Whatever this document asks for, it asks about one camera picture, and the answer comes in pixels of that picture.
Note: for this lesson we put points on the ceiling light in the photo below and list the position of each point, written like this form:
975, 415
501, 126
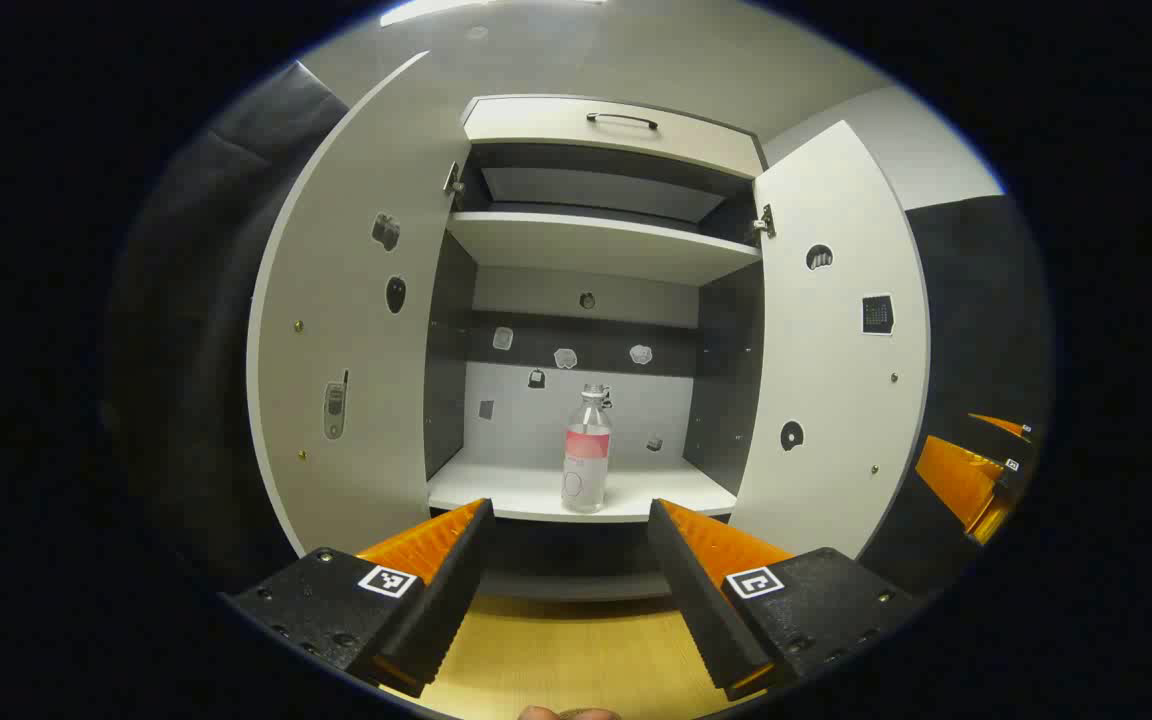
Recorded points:
456, 8

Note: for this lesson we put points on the white cabinet dark interior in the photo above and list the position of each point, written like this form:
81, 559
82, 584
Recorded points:
536, 420

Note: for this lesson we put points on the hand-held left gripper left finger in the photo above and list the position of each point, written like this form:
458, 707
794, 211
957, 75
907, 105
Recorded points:
456, 580

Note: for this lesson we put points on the white cabinet door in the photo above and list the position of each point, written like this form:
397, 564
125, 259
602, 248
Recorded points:
356, 350
826, 350

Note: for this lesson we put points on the black backdrop cloth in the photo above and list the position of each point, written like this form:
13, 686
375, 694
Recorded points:
976, 320
196, 330

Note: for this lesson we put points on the metal door hinge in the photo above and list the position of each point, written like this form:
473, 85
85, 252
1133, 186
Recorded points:
453, 180
764, 222

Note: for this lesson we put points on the white cabinet shelf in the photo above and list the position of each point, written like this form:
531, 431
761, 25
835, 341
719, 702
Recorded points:
596, 245

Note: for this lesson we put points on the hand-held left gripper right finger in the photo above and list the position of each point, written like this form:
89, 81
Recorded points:
691, 590

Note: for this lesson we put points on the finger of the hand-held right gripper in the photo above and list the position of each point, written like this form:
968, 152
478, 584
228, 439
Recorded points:
1001, 440
961, 480

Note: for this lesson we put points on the white cabinet drawer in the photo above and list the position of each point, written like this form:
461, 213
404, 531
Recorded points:
556, 130

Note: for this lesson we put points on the clear bottle pink label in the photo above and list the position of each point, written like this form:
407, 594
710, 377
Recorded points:
586, 460

